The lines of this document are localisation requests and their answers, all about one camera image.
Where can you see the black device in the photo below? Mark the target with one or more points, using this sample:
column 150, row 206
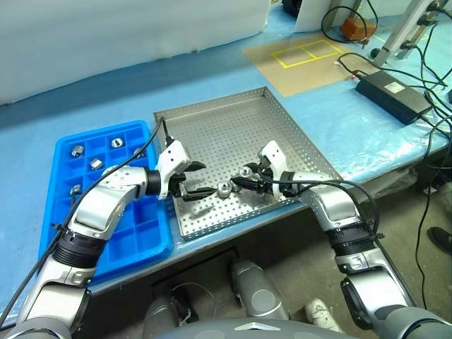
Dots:
column 290, row 5

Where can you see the nut in tray upper-middle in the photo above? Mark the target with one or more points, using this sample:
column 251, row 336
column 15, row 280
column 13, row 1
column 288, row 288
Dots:
column 117, row 142

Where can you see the white sneaker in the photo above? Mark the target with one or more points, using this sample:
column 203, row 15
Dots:
column 321, row 312

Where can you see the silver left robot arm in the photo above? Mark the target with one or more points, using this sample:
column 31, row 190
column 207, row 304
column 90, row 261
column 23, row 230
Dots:
column 106, row 197

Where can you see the blue compartment tray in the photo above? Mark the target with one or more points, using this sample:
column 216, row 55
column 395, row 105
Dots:
column 141, row 233

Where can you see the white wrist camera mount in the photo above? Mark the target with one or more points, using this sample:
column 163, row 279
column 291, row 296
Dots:
column 273, row 152
column 173, row 157

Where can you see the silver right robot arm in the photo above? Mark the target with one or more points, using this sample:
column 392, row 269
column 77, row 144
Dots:
column 332, row 197

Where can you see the white board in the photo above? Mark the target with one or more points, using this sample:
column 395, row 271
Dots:
column 318, row 14

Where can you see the silver aluminium profile stand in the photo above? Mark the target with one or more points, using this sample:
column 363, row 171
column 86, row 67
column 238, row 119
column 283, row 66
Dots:
column 406, row 31

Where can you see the perforated metal tray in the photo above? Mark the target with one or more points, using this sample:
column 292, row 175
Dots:
column 219, row 141

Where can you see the black stand base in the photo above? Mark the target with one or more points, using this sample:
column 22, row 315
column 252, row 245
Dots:
column 197, row 257

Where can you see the brown flat sheet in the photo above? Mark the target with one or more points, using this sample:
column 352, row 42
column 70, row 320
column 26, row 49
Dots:
column 300, row 77

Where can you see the white backdrop sheet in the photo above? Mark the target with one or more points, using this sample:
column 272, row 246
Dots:
column 123, row 28

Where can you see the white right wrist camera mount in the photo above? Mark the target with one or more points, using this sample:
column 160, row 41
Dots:
column 273, row 152

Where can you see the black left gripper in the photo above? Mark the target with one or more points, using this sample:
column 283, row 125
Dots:
column 177, row 185

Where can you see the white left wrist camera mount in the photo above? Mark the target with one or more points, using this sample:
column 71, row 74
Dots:
column 173, row 157

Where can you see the grey robot chest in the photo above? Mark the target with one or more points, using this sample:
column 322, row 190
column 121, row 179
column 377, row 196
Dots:
column 247, row 330

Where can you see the black shoe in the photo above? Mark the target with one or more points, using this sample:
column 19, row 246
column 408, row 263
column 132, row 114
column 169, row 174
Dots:
column 441, row 240

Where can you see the grey rounded robot thigh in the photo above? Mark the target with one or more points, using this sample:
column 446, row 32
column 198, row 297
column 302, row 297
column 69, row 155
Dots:
column 259, row 286
column 159, row 318

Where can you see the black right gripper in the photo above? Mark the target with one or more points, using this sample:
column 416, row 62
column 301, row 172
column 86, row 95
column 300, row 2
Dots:
column 265, row 178

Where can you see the black power supply brick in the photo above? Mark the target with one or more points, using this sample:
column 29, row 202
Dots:
column 392, row 93

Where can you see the brown wooden block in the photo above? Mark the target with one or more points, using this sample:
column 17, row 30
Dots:
column 355, row 28

